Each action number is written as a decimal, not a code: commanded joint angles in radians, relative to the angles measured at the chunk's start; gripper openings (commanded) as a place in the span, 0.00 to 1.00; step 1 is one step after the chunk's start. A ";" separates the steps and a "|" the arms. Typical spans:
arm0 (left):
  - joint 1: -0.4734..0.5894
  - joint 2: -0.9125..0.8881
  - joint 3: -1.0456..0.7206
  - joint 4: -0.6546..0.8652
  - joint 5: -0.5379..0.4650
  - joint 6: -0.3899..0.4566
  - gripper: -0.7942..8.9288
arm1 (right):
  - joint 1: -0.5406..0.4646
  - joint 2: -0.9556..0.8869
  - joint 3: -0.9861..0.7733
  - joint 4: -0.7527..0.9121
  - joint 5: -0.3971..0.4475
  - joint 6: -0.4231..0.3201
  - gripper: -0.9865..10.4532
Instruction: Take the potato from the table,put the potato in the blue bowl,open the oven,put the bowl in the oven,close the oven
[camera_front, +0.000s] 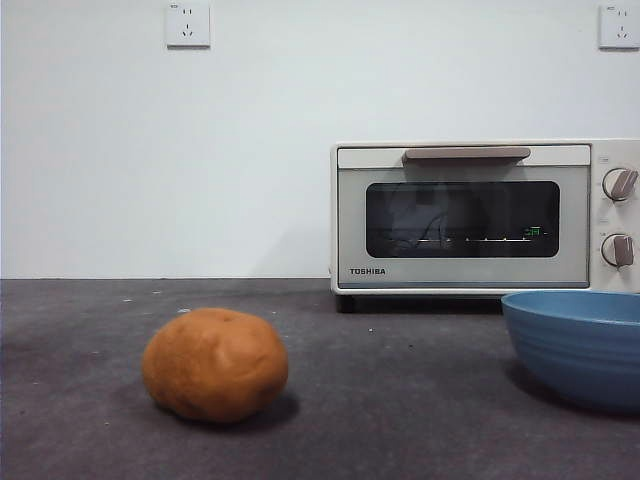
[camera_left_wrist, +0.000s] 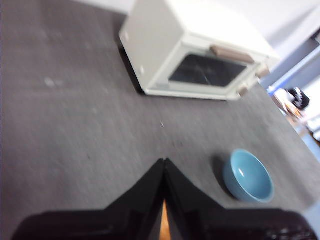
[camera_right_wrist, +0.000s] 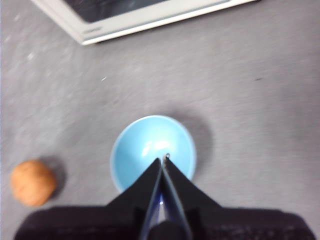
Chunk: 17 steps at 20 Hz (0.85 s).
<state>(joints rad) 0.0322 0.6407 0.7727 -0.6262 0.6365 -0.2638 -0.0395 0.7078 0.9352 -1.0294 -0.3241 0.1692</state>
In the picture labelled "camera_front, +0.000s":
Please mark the brown potato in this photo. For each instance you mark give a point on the brown potato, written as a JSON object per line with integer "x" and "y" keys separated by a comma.
{"x": 215, "y": 365}

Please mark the blue ribbed bowl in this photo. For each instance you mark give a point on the blue ribbed bowl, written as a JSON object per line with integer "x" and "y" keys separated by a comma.
{"x": 580, "y": 360}

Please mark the white toaster oven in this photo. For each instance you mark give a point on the white toaster oven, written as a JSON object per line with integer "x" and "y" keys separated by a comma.
{"x": 597, "y": 220}

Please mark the beige oven knob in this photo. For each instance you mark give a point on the beige oven knob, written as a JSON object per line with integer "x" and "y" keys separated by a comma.
{"x": 619, "y": 184}
{"x": 617, "y": 250}

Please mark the white wall socket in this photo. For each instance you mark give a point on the white wall socket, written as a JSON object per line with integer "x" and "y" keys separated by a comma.
{"x": 620, "y": 27}
{"x": 188, "y": 25}

